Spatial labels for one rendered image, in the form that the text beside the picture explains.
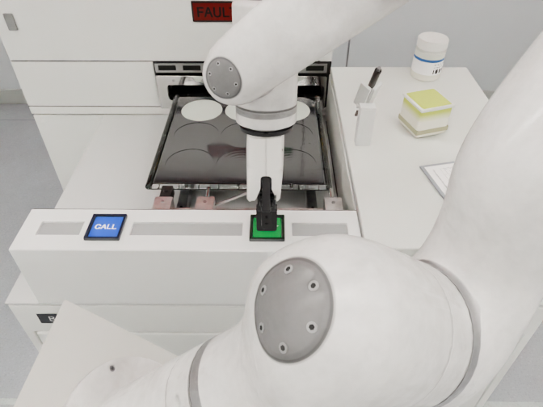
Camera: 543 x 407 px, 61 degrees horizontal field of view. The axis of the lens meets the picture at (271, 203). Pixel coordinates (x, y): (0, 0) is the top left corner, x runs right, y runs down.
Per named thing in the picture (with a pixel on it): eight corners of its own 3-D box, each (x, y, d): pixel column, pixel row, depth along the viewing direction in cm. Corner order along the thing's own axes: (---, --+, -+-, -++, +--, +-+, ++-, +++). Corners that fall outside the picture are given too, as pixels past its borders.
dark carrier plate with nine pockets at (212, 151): (180, 98, 118) (179, 96, 118) (313, 99, 118) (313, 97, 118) (153, 184, 93) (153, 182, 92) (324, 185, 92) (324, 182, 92)
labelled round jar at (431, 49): (406, 69, 115) (414, 31, 109) (435, 69, 115) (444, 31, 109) (413, 81, 110) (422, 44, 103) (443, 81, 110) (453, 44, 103)
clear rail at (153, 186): (146, 186, 93) (145, 181, 92) (331, 187, 93) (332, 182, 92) (145, 190, 92) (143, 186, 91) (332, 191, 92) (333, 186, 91)
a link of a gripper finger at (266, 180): (262, 153, 64) (263, 164, 69) (261, 207, 62) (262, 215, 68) (270, 153, 64) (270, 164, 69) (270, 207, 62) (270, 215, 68)
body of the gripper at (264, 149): (241, 105, 68) (243, 173, 74) (236, 131, 59) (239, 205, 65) (292, 106, 68) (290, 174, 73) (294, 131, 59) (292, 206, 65)
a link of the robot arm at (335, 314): (290, 458, 46) (524, 388, 34) (124, 476, 34) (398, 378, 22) (268, 340, 53) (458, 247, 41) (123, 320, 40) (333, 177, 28)
